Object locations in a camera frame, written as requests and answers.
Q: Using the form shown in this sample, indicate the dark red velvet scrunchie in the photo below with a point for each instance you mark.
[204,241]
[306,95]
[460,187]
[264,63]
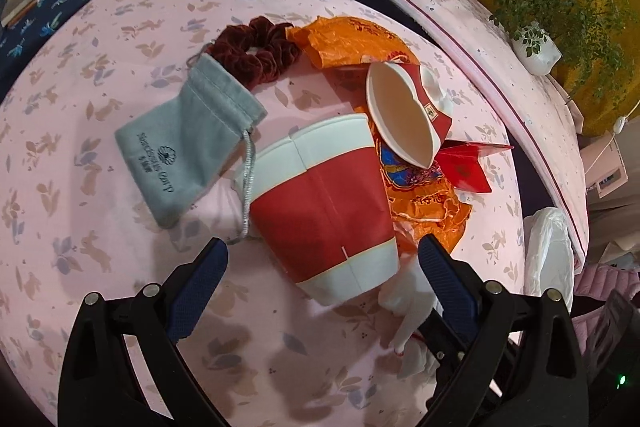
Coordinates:
[256,53]

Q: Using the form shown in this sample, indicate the pink rabbit print tablecloth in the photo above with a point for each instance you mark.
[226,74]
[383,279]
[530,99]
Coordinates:
[74,221]

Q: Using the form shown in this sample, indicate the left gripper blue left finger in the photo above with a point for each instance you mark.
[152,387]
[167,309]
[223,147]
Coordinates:
[190,287]

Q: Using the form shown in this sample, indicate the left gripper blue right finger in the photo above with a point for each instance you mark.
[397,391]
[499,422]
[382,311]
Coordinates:
[459,307]

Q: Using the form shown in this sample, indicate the orange plastic snack bag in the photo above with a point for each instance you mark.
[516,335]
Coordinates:
[331,42]

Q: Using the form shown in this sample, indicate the red envelope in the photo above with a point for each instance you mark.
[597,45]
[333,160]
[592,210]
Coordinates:
[460,163]

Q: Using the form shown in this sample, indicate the orange printed wrapper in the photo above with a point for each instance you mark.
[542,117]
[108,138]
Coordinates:
[422,201]

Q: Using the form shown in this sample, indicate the white pot green plant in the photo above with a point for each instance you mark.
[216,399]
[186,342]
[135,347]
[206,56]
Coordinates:
[588,34]

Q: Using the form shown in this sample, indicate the crushed red white paper cup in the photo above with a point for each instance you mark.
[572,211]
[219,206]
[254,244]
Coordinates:
[411,112]

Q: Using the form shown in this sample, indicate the pink puffer jacket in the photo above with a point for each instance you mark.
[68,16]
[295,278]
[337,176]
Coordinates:
[592,288]

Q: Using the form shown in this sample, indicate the grey drawstring pouch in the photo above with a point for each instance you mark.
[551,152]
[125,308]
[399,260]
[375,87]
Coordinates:
[178,149]

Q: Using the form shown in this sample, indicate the white plastic trash bag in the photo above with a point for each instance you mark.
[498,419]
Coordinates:
[549,257]

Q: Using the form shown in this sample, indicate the pink floral bed cover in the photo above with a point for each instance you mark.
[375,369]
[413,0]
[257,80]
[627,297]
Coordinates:
[531,107]

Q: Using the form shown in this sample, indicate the pink appliance box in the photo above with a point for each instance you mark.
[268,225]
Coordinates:
[604,166]

